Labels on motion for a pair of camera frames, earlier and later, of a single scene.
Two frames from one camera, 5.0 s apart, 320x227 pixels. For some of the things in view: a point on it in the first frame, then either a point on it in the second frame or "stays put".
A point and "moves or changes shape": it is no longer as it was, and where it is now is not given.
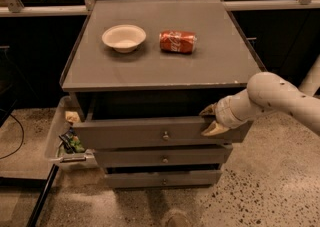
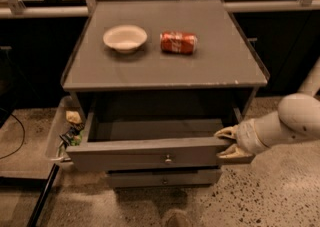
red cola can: [178, 42] stays put
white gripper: [224, 114] → [247, 137]
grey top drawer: [154, 132] moves or changes shape
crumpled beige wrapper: [72, 116] stays put
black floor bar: [42, 198] stays put
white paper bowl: [124, 38] stays put
